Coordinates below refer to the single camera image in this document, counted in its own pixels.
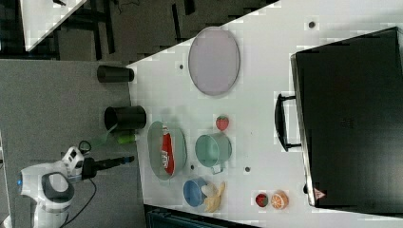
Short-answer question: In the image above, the red strawberry toy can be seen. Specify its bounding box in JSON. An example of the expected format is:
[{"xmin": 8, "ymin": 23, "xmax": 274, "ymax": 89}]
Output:
[{"xmin": 216, "ymin": 116, "xmax": 229, "ymax": 131}]

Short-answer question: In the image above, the black cylinder table leg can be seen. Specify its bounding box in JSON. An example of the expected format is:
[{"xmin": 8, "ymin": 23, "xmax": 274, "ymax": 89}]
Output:
[{"xmin": 97, "ymin": 66, "xmax": 135, "ymax": 83}]

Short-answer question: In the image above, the black toaster oven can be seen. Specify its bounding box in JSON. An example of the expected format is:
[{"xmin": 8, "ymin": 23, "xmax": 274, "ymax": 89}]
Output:
[{"xmin": 290, "ymin": 27, "xmax": 403, "ymax": 218}]

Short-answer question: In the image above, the green metal mug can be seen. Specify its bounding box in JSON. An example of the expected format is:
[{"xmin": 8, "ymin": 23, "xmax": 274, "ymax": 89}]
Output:
[{"xmin": 195, "ymin": 132, "xmax": 232, "ymax": 175}]

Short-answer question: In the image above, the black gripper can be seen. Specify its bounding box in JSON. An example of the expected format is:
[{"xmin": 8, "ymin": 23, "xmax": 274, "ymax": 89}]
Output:
[{"xmin": 82, "ymin": 156, "xmax": 134, "ymax": 180}]

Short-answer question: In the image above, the black utensil holder cup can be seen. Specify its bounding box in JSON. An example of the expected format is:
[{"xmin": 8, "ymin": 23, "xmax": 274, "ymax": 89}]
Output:
[{"xmin": 104, "ymin": 105, "xmax": 146, "ymax": 130}]

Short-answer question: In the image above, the white side table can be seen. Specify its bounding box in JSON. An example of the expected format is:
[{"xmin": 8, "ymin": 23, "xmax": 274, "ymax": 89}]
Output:
[{"xmin": 19, "ymin": 0, "xmax": 87, "ymax": 51}]

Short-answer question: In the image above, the small red fruit toy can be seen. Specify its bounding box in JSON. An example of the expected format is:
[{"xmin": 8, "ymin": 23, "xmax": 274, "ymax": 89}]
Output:
[{"xmin": 255, "ymin": 193, "xmax": 268, "ymax": 208}]

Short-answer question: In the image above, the orange slice toy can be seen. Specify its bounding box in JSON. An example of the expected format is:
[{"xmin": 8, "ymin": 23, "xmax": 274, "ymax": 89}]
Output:
[{"xmin": 271, "ymin": 190, "xmax": 289, "ymax": 210}]

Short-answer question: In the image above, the green plastic spatula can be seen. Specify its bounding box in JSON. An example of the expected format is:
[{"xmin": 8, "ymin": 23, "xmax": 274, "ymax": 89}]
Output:
[{"xmin": 79, "ymin": 124, "xmax": 137, "ymax": 152}]

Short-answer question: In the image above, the grey oval plate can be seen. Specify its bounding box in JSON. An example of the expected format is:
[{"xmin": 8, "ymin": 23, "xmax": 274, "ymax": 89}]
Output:
[{"xmin": 188, "ymin": 27, "xmax": 240, "ymax": 96}]

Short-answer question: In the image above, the blue cup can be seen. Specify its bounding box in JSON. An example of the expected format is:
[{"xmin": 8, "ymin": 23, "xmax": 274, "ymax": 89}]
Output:
[{"xmin": 182, "ymin": 178, "xmax": 207, "ymax": 207}]

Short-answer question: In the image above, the red plush ketchup bottle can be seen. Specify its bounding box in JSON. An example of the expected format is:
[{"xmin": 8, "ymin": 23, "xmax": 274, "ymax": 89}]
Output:
[{"xmin": 162, "ymin": 125, "xmax": 175, "ymax": 175}]

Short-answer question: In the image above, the green oval strainer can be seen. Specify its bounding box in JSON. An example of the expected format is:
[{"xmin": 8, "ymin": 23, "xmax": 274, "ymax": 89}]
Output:
[{"xmin": 147, "ymin": 122, "xmax": 187, "ymax": 181}]

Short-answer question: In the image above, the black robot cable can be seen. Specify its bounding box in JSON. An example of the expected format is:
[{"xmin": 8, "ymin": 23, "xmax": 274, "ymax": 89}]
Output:
[{"xmin": 60, "ymin": 140, "xmax": 98, "ymax": 228}]

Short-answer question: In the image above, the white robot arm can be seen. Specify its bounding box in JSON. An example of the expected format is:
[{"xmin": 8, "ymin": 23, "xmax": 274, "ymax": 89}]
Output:
[{"xmin": 16, "ymin": 146, "xmax": 134, "ymax": 228}]

